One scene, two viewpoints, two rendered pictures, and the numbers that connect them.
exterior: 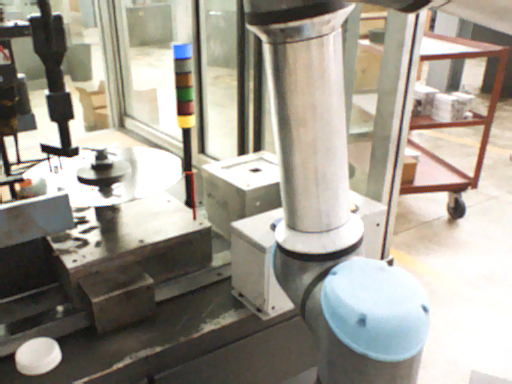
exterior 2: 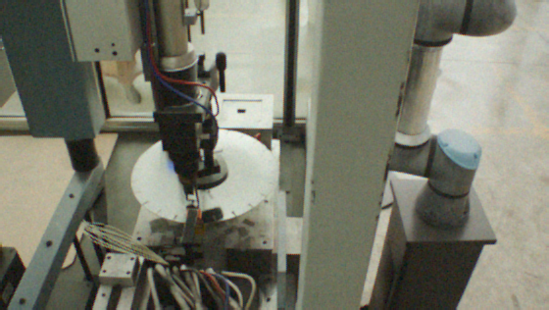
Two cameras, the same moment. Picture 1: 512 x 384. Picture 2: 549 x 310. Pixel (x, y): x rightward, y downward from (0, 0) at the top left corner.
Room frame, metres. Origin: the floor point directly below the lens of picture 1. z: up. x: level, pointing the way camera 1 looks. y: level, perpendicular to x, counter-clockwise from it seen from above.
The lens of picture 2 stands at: (0.45, 0.84, 1.64)
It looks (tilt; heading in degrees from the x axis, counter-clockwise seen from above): 37 degrees down; 297
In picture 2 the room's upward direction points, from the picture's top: 1 degrees clockwise
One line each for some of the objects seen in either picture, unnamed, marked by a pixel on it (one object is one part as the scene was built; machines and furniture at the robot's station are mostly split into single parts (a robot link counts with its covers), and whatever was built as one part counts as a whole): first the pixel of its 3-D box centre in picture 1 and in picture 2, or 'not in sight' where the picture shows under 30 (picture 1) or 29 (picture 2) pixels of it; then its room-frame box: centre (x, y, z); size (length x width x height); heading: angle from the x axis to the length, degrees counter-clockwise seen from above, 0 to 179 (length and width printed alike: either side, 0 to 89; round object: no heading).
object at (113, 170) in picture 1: (102, 166); (203, 166); (0.99, 0.17, 0.96); 0.11 x 0.11 x 0.03
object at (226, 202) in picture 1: (255, 199); (241, 131); (1.09, -0.16, 0.82); 0.18 x 0.18 x 0.15; 28
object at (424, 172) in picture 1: (401, 114); not in sight; (2.93, -1.27, 0.50); 0.92 x 0.51 x 0.99; 3
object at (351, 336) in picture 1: (368, 327); (453, 159); (0.49, -0.21, 0.91); 0.13 x 0.12 x 0.14; 9
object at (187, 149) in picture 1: (188, 168); not in sight; (1.24, -0.01, 0.86); 0.02 x 0.02 x 0.22
